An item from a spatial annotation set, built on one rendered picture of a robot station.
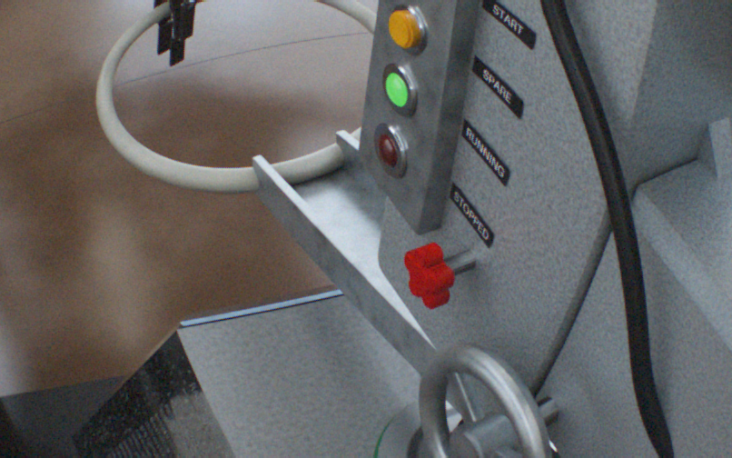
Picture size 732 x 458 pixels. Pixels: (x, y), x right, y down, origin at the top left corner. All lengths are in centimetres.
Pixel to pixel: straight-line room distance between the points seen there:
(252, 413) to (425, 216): 45
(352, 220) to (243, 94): 174
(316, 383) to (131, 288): 125
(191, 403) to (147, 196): 146
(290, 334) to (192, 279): 118
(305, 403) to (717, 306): 66
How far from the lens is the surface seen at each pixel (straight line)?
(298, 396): 97
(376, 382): 99
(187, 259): 223
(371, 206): 103
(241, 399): 97
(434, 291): 53
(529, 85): 45
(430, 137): 52
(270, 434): 94
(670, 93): 40
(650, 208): 42
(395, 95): 53
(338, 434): 95
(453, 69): 49
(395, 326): 82
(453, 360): 50
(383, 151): 56
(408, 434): 92
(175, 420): 101
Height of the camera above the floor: 167
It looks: 46 degrees down
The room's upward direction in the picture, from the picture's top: 8 degrees clockwise
